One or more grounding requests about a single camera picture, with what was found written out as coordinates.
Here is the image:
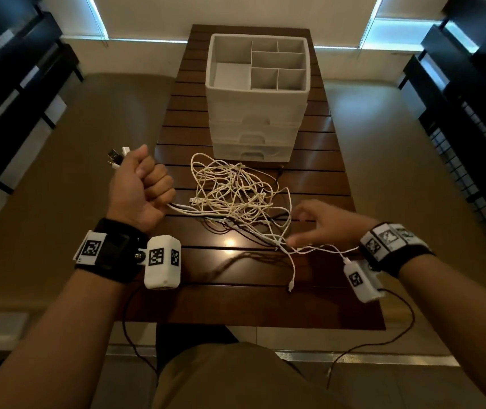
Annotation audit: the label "person's left hand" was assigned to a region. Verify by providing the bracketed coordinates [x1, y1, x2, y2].
[107, 144, 176, 233]

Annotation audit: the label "person's right hand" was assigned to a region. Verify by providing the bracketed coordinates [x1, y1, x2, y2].
[287, 199, 379, 252]

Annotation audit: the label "white charging cord with plug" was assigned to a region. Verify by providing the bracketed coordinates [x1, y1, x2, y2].
[277, 239, 359, 293]

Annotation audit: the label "tangle of white cables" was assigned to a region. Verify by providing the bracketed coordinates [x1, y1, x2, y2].
[107, 146, 296, 253]

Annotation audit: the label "person's right forearm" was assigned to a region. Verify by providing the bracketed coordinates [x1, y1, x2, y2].
[398, 254, 486, 409]

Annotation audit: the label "person's left forearm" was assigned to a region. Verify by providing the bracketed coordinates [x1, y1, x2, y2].
[0, 268, 127, 409]

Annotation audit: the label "black right wristband with markers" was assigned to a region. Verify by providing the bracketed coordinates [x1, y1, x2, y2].
[359, 222, 435, 278]

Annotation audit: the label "black wristband with markers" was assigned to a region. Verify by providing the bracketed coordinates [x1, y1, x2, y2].
[74, 217, 149, 284]
[359, 222, 435, 278]

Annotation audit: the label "black left wristband with markers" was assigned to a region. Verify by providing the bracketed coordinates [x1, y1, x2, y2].
[74, 217, 149, 284]

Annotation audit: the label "white plastic drawer organizer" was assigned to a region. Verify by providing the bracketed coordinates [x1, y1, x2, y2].
[205, 33, 312, 163]

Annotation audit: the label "black slatted shelf rack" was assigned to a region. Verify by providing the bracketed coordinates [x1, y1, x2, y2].
[398, 0, 486, 270]
[0, 0, 85, 218]

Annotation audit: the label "khaki shorts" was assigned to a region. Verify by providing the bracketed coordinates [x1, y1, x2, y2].
[151, 341, 354, 409]

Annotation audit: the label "beige roller blind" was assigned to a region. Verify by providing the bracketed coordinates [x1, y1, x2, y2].
[91, 0, 385, 43]

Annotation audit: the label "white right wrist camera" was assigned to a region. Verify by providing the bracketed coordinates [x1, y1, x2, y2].
[343, 258, 386, 304]

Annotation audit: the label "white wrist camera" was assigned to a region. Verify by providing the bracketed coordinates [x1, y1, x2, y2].
[143, 234, 182, 291]
[343, 258, 386, 304]

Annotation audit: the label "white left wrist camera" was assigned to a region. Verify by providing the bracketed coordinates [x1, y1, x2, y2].
[143, 234, 182, 291]

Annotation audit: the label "black right camera wire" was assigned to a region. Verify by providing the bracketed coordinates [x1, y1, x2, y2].
[326, 288, 416, 391]

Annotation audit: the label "black camera wire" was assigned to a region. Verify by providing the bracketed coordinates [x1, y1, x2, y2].
[326, 288, 416, 391]
[121, 285, 159, 376]

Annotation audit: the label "black left camera wire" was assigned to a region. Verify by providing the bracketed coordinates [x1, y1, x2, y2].
[121, 285, 159, 376]

